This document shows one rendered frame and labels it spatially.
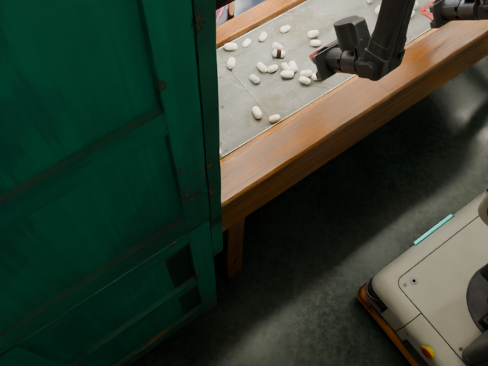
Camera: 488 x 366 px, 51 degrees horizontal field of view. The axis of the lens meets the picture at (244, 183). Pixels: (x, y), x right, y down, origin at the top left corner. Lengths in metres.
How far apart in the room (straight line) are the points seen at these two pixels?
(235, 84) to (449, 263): 0.92
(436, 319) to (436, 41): 0.85
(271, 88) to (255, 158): 0.24
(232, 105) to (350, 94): 0.32
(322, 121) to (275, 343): 0.88
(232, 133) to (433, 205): 1.11
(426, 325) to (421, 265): 0.19
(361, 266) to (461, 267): 0.39
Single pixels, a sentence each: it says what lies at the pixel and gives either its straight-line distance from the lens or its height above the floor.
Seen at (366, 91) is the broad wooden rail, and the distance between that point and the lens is 1.44.
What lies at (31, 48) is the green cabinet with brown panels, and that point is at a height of 1.49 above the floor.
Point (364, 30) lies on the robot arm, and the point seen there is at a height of 1.05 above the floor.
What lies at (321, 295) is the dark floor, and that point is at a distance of 1.96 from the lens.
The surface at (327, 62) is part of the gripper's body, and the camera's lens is 1.26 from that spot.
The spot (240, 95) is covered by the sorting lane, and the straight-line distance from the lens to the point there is 1.41.
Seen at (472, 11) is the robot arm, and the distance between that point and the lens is 1.46.
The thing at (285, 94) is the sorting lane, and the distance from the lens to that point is 1.42.
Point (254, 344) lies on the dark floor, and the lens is 1.90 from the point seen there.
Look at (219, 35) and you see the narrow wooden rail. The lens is 1.51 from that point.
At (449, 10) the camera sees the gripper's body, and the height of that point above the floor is 0.90.
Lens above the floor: 1.88
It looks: 63 degrees down
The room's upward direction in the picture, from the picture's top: 3 degrees clockwise
